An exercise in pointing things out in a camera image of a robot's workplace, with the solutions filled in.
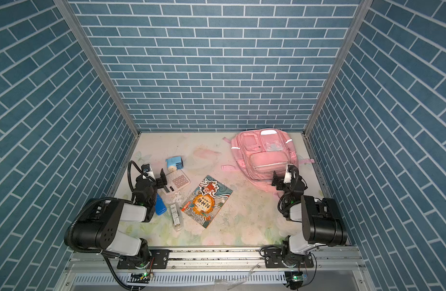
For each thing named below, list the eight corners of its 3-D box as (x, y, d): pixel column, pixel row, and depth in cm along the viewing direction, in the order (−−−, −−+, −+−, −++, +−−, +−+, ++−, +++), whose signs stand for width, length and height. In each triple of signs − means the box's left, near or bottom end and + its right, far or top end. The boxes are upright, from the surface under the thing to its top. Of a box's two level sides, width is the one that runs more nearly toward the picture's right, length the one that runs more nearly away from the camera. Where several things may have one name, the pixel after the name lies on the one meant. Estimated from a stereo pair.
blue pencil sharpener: (169, 174, 103) (166, 168, 98) (168, 164, 107) (165, 158, 103) (184, 170, 104) (182, 164, 100) (182, 161, 109) (181, 155, 104)
